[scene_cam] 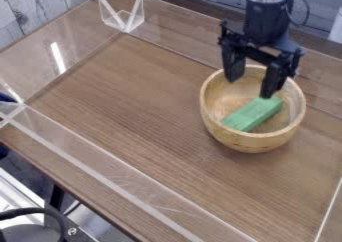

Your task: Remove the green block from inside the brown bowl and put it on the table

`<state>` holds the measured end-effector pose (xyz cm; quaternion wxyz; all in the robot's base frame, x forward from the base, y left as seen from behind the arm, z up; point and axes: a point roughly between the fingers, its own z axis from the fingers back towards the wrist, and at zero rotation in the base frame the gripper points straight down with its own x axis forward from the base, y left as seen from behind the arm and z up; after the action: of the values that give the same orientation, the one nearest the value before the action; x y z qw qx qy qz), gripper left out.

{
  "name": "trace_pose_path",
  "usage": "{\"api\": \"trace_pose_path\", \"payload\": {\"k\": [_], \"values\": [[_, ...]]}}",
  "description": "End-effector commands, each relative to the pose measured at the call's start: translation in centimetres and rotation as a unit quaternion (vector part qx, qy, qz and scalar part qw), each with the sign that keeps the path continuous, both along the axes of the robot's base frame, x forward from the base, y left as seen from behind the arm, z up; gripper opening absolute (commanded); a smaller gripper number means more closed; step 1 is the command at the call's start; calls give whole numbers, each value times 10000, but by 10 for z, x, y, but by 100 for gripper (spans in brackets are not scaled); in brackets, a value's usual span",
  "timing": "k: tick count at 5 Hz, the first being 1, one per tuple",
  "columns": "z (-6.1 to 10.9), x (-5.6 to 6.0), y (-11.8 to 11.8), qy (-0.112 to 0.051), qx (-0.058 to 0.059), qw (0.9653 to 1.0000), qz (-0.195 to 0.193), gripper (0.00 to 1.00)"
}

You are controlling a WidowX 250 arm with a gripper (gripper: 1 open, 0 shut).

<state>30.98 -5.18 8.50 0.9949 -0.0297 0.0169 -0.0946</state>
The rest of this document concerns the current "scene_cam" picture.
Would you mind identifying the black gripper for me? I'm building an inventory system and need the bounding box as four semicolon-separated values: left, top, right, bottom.
218;0;306;99

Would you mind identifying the green wooden block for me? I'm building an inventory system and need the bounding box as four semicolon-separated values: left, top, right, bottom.
220;96;283;132

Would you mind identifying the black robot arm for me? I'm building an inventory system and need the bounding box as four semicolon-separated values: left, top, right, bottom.
218;0;305;99

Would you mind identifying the brown wooden bowl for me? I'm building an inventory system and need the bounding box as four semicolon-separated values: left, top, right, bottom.
199;64;307;153

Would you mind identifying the black table leg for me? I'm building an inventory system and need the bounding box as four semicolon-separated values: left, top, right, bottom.
49;185;65;210

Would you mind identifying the clear acrylic corner bracket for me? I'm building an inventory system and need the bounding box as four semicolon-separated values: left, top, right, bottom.
97;0;144;33

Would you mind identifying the clear acrylic front wall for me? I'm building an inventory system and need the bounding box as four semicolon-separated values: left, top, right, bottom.
0;103;256;242

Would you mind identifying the metal bracket with screw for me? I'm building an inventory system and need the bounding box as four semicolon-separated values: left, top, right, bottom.
57;217;99;242

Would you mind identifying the black cable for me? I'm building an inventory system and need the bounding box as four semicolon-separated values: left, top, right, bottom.
0;207;65;242

